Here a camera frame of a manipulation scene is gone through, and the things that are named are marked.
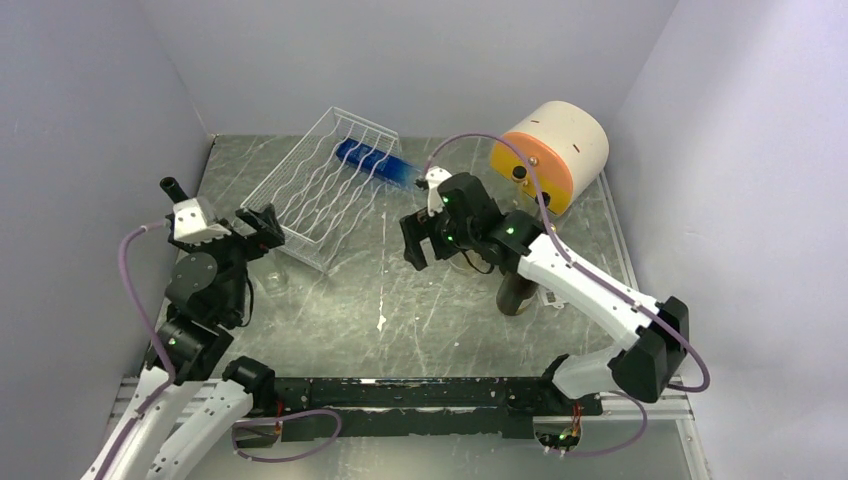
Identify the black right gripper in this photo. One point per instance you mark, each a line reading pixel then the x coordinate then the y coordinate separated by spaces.
pixel 415 227

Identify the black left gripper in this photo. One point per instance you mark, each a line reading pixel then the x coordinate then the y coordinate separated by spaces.
pixel 264 222

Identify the clear plain glass bottle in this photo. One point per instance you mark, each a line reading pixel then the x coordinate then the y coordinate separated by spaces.
pixel 275 281

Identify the blue clear bottle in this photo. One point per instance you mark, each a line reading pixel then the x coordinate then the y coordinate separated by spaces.
pixel 378 163

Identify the dark green bottle black neck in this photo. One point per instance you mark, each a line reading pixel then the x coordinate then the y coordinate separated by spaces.
pixel 171 187

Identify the brown bottle gold foil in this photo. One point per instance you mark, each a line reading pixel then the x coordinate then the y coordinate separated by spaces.
pixel 515 294

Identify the clear bottle white gold label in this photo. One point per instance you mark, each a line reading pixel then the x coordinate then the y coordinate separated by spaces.
pixel 519 176

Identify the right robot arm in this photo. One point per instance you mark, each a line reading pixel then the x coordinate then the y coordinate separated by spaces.
pixel 649 336

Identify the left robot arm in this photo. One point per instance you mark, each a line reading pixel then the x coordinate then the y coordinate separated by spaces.
pixel 209 294

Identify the white paper label sheet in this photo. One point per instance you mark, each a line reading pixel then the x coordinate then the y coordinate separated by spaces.
pixel 549 298

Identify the cream orange yellow cylinder box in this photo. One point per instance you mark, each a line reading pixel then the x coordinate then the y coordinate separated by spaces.
pixel 567 147

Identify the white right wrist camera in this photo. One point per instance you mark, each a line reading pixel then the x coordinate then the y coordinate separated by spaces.
pixel 430 182

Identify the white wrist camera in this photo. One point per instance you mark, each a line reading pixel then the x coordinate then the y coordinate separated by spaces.
pixel 430 182
pixel 195 222

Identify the white wire wine rack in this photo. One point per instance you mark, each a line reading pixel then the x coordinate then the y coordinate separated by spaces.
pixel 319 200

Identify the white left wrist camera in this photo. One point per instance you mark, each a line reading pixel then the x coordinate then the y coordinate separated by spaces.
pixel 195 222

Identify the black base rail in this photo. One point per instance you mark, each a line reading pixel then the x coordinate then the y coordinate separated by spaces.
pixel 359 407

